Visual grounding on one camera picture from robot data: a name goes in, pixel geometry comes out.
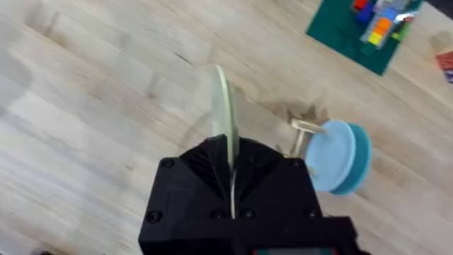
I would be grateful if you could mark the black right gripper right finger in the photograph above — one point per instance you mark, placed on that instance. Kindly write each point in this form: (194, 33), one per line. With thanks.
(272, 184)

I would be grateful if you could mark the red box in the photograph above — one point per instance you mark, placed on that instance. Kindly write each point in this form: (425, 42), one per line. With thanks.
(446, 65)

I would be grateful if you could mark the light blue plate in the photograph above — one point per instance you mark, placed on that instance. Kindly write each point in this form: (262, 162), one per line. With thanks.
(331, 156)

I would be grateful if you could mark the teal plate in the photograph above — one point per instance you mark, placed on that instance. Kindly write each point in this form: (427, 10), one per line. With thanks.
(359, 159)

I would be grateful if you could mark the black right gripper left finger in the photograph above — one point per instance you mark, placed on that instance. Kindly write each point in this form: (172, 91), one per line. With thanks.
(191, 184)

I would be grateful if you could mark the small wooden peg rack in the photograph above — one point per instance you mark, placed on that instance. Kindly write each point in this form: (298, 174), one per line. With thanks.
(301, 136)

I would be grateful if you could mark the green board with toy blocks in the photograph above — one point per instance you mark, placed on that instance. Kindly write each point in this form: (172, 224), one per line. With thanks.
(361, 28)

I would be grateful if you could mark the pale green plate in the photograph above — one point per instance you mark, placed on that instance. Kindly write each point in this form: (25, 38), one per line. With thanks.
(223, 106)

